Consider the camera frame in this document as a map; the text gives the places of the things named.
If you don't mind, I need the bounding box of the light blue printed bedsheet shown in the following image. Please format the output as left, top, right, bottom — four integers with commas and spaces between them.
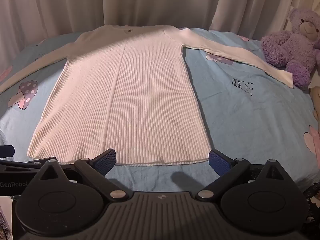
0, 26, 320, 198

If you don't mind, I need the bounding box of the black printed bag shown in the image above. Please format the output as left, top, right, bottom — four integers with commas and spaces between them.
302, 183, 320, 230

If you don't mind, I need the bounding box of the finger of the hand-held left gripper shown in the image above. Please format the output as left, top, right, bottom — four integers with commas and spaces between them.
0, 145, 15, 157
0, 157, 42, 172

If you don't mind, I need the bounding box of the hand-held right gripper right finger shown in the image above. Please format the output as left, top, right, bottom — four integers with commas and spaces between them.
195, 149, 299, 202

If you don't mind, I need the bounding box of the white curtain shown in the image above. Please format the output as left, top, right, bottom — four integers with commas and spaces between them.
0, 0, 320, 46

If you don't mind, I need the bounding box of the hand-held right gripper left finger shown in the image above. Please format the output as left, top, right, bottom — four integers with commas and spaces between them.
24, 149, 133, 202

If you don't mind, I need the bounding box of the white ribbed knit sweater dress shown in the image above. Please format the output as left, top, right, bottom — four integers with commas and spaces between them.
0, 24, 295, 167

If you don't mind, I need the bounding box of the purple teddy bear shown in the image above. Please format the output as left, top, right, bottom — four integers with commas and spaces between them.
261, 8, 320, 88

